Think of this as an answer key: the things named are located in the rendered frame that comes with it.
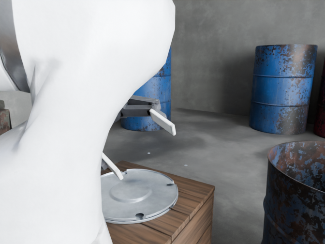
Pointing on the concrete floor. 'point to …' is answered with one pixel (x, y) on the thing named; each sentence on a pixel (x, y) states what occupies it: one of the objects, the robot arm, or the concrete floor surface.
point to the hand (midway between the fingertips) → (144, 148)
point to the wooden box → (171, 215)
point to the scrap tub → (295, 193)
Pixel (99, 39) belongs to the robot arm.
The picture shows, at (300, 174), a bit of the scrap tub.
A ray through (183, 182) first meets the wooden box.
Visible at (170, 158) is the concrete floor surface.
